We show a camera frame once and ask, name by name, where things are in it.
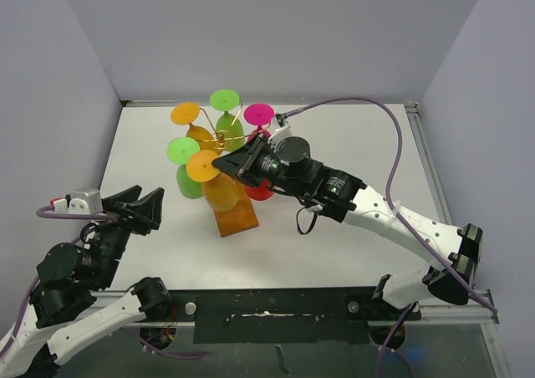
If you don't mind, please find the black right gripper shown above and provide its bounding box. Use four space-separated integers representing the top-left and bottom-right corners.
212 132 308 198

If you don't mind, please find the aluminium frame rail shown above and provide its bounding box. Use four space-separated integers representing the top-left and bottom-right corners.
400 102 497 316

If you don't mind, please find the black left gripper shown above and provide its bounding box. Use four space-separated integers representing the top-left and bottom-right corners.
93 184 165 287

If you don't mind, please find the green plastic wine glass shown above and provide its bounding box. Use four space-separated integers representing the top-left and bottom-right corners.
209 89 245 151
166 137 203 200

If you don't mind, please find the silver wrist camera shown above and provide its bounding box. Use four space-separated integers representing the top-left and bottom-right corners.
268 114 293 150
50 188 104 215

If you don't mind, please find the pink plastic wine glass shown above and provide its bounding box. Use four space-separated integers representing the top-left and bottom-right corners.
243 103 275 140

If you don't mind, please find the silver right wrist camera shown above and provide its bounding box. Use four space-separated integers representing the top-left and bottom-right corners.
268 114 293 150

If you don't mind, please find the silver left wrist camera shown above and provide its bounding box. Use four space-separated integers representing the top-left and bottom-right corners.
50 188 104 215

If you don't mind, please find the gold wire wine glass rack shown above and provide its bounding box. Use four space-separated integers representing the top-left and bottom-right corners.
213 104 258 238

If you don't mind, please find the red plastic wine glass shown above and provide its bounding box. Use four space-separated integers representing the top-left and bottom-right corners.
244 181 274 202

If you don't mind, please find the orange plastic wine glass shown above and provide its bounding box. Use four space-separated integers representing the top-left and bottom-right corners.
186 150 238 212
171 102 217 151

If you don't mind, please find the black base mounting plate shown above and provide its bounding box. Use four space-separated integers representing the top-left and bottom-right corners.
120 285 423 345

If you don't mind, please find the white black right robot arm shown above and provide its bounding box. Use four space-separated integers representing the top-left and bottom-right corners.
212 134 482 319

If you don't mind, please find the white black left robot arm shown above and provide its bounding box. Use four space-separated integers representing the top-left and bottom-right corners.
1 185 171 377

